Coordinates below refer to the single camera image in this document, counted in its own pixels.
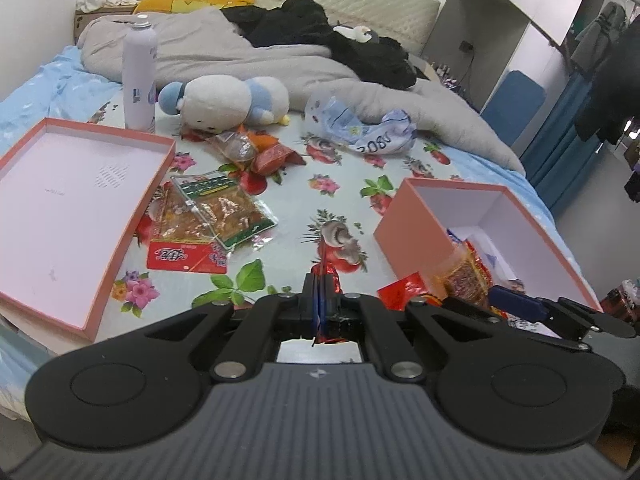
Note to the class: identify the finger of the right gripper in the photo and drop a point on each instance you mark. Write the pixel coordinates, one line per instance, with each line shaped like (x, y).
(528, 308)

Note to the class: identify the shiny red snack wrapper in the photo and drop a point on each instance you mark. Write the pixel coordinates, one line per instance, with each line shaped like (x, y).
(326, 301)

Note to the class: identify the blue kimchi snack bag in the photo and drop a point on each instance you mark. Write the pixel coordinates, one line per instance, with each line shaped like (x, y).
(467, 235)

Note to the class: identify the red sausage snack pack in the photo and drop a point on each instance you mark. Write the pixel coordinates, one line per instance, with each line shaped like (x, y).
(271, 160)

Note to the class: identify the black clothing pile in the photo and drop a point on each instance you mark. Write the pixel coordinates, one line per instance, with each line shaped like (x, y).
(381, 60)

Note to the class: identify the white blue plush toy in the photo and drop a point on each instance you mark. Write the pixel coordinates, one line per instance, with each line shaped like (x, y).
(217, 103)

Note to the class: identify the hanging dark clothes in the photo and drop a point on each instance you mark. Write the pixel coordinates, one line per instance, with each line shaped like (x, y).
(607, 53)

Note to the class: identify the black white plush toy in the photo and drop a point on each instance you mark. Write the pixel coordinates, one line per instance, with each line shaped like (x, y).
(361, 34)

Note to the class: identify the fruit pattern bed mat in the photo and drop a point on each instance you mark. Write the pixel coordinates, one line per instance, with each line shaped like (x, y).
(329, 206)

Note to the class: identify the crumpled blue white plastic bag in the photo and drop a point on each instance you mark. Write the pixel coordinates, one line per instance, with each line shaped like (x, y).
(329, 119)

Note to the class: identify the grey duvet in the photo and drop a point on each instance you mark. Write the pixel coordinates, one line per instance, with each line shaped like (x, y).
(204, 42)

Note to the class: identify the blue chair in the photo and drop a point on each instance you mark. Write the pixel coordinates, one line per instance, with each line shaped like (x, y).
(513, 105)

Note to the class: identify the orange clear snack pack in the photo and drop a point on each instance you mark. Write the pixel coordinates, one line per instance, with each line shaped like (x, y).
(242, 145)

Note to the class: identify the green pea cartilage snack pack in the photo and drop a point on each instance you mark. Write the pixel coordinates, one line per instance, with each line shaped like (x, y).
(232, 215)

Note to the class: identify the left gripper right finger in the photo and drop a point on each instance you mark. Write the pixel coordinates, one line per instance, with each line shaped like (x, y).
(368, 322)

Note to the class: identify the light blue bed sheet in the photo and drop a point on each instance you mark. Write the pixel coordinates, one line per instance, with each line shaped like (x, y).
(62, 88)

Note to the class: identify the pink box lid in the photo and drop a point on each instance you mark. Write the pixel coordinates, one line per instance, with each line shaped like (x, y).
(72, 194)

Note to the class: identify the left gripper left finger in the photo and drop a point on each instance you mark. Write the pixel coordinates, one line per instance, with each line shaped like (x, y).
(257, 337)

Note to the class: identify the red label snack pack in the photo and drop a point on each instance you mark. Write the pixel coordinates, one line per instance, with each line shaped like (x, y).
(179, 241)

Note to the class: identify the yellow pillow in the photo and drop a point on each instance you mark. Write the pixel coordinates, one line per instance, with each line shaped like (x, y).
(186, 6)

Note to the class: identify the pink box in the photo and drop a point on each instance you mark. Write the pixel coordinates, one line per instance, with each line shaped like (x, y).
(417, 232)

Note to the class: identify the white spray bottle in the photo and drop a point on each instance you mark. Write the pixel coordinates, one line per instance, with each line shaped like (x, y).
(138, 75)

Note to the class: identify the blue curtain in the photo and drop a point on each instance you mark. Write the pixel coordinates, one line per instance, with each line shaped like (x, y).
(557, 162)

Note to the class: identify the red dried tofu snack pack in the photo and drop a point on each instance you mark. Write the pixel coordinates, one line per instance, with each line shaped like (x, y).
(464, 276)

